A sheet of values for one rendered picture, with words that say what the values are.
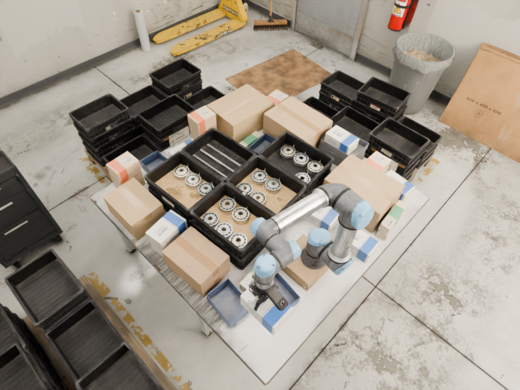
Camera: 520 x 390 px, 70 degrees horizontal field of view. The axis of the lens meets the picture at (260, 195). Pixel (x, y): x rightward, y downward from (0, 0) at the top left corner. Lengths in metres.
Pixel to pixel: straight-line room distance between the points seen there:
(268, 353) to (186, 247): 0.69
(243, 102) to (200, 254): 1.26
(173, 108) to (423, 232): 2.42
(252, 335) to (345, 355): 0.95
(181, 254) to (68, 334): 0.89
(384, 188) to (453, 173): 1.71
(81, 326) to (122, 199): 0.80
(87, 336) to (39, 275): 0.50
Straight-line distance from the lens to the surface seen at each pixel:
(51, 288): 2.66
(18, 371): 2.53
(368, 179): 2.43
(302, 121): 2.71
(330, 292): 2.18
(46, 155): 4.17
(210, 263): 2.04
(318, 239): 1.95
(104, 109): 3.66
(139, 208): 2.31
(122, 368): 2.32
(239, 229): 2.17
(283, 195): 2.33
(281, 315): 1.63
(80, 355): 2.54
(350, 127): 3.55
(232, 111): 2.77
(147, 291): 3.00
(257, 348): 2.03
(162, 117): 3.43
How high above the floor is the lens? 2.65
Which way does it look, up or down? 52 degrees down
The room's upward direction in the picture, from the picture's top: 2 degrees clockwise
